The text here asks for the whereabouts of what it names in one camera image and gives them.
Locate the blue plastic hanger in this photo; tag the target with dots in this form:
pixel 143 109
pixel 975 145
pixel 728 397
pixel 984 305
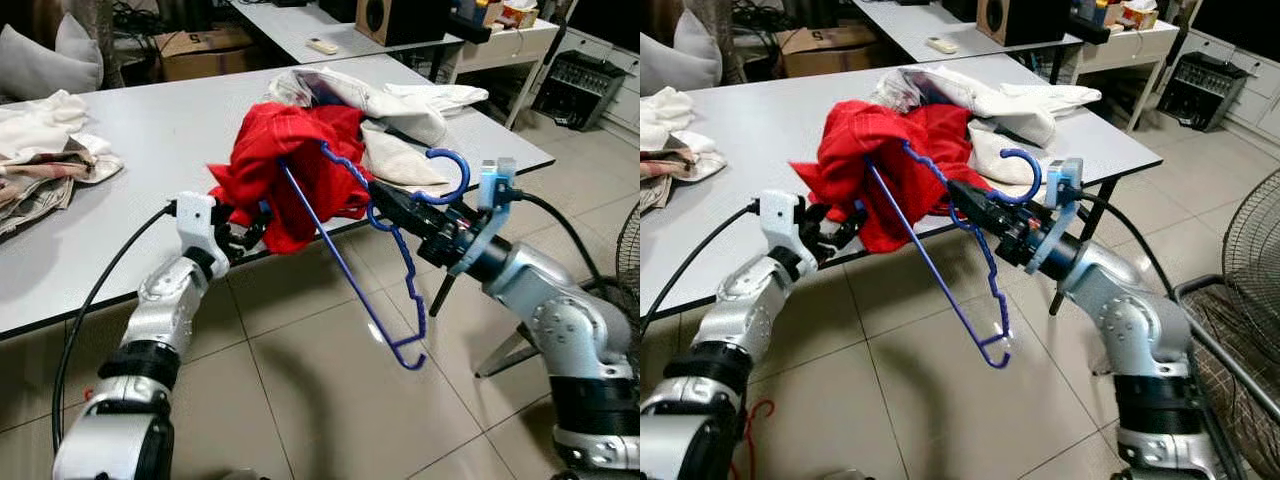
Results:
pixel 1038 175
pixel 466 176

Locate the pale blue right wrist camera mount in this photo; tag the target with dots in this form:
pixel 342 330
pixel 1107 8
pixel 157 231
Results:
pixel 495 185
pixel 1062 185

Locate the grey pillow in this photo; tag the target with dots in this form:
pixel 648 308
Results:
pixel 40 65
pixel 675 60

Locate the red garment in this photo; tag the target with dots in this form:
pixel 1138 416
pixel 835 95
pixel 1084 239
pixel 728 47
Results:
pixel 870 150
pixel 290 140

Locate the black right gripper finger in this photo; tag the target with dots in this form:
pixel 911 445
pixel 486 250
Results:
pixel 981 222
pixel 972 197
pixel 405 222
pixel 395 197

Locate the grey folding table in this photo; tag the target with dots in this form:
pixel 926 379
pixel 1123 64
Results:
pixel 150 160
pixel 760 140

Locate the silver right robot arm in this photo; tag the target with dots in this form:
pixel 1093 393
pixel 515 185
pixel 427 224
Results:
pixel 570 320
pixel 1140 330

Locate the white crumpled garment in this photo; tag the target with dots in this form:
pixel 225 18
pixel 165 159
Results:
pixel 980 95
pixel 350 92

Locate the tissue box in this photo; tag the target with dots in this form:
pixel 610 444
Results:
pixel 520 15
pixel 1140 15

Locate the brown cardboard box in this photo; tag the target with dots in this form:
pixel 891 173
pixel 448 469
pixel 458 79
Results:
pixel 825 50
pixel 200 55

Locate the white side table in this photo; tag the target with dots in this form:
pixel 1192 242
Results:
pixel 1130 45
pixel 510 45

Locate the black television screen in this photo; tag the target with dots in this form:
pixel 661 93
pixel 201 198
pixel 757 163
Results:
pixel 610 10
pixel 1240 12

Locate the cream folded cloth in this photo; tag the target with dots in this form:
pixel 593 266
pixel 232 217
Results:
pixel 395 160
pixel 995 160

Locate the white remote control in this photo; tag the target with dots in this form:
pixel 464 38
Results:
pixel 322 46
pixel 941 45

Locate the white low drawer cabinet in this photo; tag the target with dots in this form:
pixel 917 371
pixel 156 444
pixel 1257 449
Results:
pixel 630 100
pixel 1262 100

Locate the white fluffy cloth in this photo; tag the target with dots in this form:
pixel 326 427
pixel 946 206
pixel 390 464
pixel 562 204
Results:
pixel 35 125
pixel 660 115

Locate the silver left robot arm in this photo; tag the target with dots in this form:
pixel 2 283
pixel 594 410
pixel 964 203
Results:
pixel 740 315
pixel 165 310

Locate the white long table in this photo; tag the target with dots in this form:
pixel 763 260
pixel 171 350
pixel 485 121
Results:
pixel 910 20
pixel 300 25

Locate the wooden black-front speaker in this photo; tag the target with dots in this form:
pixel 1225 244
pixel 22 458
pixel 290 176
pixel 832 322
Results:
pixel 1020 20
pixel 400 20

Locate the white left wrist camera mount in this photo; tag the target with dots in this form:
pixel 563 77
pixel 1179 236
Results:
pixel 775 215
pixel 195 220

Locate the plaid seat metal chair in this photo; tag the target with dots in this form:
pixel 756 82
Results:
pixel 1240 380

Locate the beige patterned cloth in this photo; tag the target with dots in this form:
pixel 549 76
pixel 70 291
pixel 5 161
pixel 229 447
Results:
pixel 680 165
pixel 50 185

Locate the black audio mixer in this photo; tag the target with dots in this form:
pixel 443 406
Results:
pixel 580 85
pixel 1205 85

